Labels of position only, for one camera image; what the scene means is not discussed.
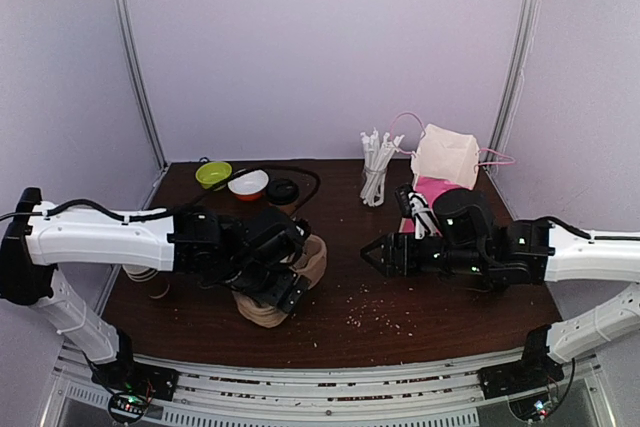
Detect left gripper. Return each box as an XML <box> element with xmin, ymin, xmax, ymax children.
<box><xmin>219</xmin><ymin>256</ymin><xmax>311</xmax><ymax>313</ymax></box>

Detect cardboard cup carrier stack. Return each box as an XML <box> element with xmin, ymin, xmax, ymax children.
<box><xmin>233</xmin><ymin>235</ymin><xmax>327</xmax><ymax>329</ymax></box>

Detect brown paper coffee cup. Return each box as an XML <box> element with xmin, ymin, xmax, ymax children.
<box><xmin>265</xmin><ymin>177</ymin><xmax>301</xmax><ymax>218</ymax></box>

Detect black cup lid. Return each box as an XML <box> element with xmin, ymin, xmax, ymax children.
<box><xmin>265</xmin><ymin>177</ymin><xmax>301</xmax><ymax>204</ymax></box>

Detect pink paper bag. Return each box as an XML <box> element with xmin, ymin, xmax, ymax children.
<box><xmin>390</xmin><ymin>112</ymin><xmax>516</xmax><ymax>233</ymax></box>

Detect stack of paper cups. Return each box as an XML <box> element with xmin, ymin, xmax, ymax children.
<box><xmin>123</xmin><ymin>265</ymin><xmax>170</xmax><ymax>300</ymax></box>

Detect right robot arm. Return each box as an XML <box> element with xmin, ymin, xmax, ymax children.
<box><xmin>360</xmin><ymin>186</ymin><xmax>639</xmax><ymax>389</ymax></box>

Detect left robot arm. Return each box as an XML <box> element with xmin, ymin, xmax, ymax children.
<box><xmin>1</xmin><ymin>188</ymin><xmax>311</xmax><ymax>391</ymax></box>

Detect glass with wrapped straws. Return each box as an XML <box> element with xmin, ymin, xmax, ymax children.
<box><xmin>359</xmin><ymin>129</ymin><xmax>404</xmax><ymax>208</ymax></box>

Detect white and orange bowl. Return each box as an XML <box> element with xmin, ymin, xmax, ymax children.
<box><xmin>228</xmin><ymin>170</ymin><xmax>269</xmax><ymax>202</ymax></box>

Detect green bowl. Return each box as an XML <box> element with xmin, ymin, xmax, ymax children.
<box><xmin>195</xmin><ymin>162</ymin><xmax>233</xmax><ymax>189</ymax></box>

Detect front aluminium rail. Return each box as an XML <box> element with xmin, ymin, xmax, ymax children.
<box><xmin>35</xmin><ymin>344</ymin><xmax>622</xmax><ymax>426</ymax></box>

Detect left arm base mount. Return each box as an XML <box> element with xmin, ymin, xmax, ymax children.
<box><xmin>86</xmin><ymin>359</ymin><xmax>179</xmax><ymax>401</ymax></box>

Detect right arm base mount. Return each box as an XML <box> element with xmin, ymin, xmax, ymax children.
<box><xmin>478</xmin><ymin>355</ymin><xmax>564</xmax><ymax>400</ymax></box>

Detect right aluminium frame post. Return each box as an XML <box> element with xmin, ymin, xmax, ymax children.
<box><xmin>484</xmin><ymin>0</ymin><xmax>540</xmax><ymax>171</ymax></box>

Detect aluminium frame post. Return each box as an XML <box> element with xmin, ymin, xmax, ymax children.
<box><xmin>484</xmin><ymin>0</ymin><xmax>540</xmax><ymax>171</ymax></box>
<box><xmin>114</xmin><ymin>0</ymin><xmax>168</xmax><ymax>170</ymax></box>

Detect left aluminium frame post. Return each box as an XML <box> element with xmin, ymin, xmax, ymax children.
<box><xmin>114</xmin><ymin>0</ymin><xmax>168</xmax><ymax>170</ymax></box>

